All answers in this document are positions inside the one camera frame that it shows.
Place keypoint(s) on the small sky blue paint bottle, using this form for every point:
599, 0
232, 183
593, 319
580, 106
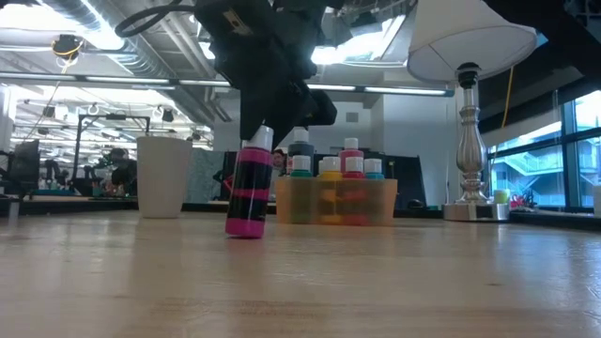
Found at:
373, 165

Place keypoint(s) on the small green paint bottle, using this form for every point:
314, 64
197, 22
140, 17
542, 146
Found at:
301, 163

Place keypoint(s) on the small magenta paint bottle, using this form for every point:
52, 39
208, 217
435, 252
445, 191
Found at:
249, 197

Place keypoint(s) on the grey partition panel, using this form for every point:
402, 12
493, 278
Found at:
206, 176

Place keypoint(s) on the black yellow ceiling device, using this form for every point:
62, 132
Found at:
67, 46

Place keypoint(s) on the translucent orange tray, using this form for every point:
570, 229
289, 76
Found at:
382, 206

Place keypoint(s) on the small red object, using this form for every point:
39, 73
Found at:
521, 202

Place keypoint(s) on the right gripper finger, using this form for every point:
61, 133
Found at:
287, 119
253, 112

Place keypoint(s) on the black partition panel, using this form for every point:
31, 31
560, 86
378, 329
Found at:
408, 178

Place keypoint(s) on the black office chair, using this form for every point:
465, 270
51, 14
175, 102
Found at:
21, 164

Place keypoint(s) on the small light green container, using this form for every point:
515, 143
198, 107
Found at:
501, 196

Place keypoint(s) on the silver table lamp white shade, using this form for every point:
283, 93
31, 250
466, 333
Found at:
472, 155

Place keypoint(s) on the person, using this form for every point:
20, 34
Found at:
119, 173
279, 162

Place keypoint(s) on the tall salmon pink paint bottle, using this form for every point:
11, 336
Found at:
351, 152

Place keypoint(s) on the white cup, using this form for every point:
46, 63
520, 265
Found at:
162, 178

